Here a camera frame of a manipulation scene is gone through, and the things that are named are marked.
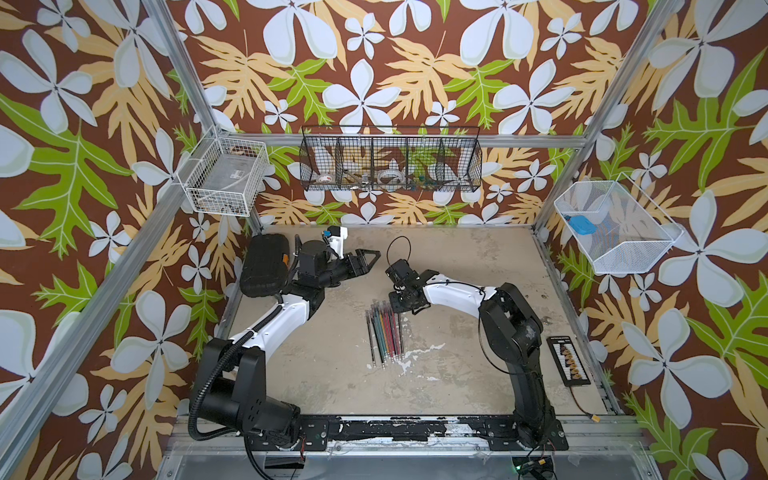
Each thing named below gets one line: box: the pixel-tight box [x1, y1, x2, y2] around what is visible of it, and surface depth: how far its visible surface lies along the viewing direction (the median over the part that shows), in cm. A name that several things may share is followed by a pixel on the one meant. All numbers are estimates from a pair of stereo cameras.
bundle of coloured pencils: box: [365, 300, 405, 370], surface depth 93 cm
